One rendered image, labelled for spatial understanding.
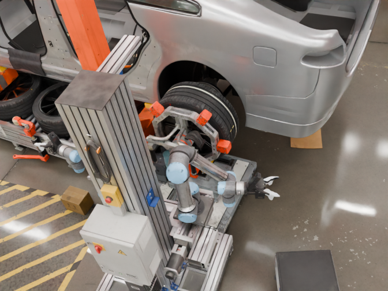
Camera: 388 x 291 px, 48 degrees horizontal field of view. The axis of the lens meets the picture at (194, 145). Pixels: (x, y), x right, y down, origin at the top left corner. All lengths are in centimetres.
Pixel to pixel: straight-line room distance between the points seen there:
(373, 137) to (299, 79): 171
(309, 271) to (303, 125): 105
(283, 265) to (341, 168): 136
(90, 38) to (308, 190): 230
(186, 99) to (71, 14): 97
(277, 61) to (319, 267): 146
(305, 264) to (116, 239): 144
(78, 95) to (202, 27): 131
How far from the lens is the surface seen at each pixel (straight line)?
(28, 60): 463
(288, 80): 306
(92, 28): 295
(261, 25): 293
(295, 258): 328
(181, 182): 240
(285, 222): 384
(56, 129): 451
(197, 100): 316
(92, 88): 205
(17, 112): 498
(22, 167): 491
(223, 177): 262
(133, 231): 244
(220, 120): 317
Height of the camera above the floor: 323
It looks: 46 degrees down
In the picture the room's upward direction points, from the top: 11 degrees counter-clockwise
